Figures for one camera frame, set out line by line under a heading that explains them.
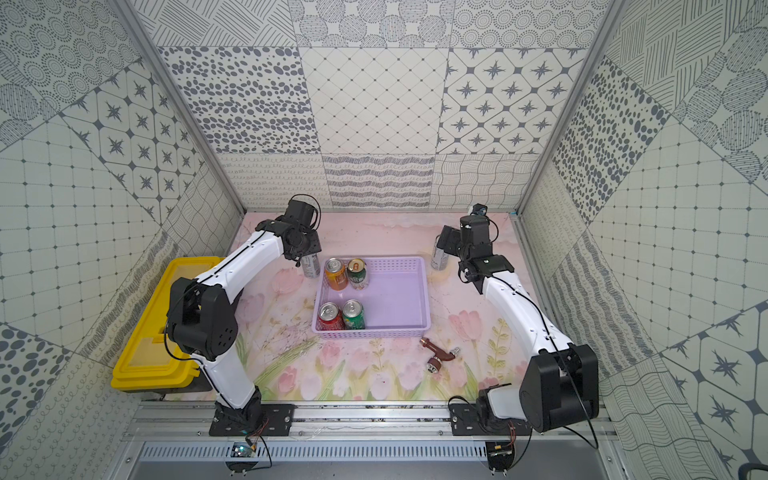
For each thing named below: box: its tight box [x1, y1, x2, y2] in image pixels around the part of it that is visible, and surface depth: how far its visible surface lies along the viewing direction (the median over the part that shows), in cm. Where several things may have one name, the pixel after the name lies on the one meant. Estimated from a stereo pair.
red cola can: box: [316, 302, 344, 331], surface depth 84 cm
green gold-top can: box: [347, 258, 369, 291], surface depth 94 cm
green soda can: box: [342, 298, 366, 330], surface depth 84 cm
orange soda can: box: [324, 257, 349, 291], surface depth 94 cm
